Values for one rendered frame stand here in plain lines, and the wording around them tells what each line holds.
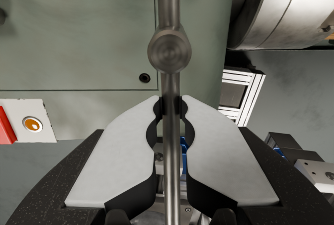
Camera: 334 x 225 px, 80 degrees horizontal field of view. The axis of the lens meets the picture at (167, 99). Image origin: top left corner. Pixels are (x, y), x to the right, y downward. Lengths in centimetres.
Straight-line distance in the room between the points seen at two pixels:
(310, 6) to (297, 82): 160
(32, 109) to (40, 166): 224
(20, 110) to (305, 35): 42
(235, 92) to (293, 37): 116
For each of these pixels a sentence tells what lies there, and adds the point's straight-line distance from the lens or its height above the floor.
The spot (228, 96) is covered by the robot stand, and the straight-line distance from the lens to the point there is 150.
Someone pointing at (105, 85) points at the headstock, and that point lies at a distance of 28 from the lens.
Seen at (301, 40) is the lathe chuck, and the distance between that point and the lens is 38.
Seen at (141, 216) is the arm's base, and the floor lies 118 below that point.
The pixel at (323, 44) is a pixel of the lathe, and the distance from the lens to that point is 121.
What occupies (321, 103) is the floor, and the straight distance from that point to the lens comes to 212.
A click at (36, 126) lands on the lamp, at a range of 35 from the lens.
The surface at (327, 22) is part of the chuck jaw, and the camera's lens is 37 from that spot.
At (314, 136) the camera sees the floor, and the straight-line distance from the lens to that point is 231.
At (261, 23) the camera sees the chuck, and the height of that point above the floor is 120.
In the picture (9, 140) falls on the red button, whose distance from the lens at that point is 38.
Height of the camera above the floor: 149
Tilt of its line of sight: 62 degrees down
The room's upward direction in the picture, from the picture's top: 178 degrees counter-clockwise
